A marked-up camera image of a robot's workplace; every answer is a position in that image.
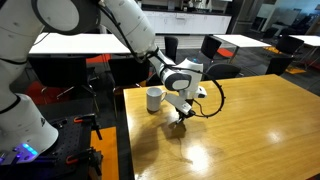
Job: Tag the robot gripper body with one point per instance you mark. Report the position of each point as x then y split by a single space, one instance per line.
180 105

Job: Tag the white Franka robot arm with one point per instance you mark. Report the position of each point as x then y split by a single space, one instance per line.
133 26

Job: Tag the white ceramic mug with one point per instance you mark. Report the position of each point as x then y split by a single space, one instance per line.
154 99

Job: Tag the black office chair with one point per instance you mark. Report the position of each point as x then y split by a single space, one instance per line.
128 71
278 65
56 71
155 80
270 32
289 45
171 46
221 71
210 46

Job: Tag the white kitchen cabinet counter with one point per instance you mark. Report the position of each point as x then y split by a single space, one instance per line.
200 23

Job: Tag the small white table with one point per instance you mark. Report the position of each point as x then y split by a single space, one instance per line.
308 40
240 40

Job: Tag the orange black clamp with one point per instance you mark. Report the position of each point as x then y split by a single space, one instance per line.
87 119
90 156

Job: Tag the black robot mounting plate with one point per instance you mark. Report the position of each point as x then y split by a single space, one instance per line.
73 140

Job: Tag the large white table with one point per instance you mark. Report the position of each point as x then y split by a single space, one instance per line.
80 45

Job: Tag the white board panel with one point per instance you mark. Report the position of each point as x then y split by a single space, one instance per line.
265 11

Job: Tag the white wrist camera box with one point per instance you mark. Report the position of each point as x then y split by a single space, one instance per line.
200 92

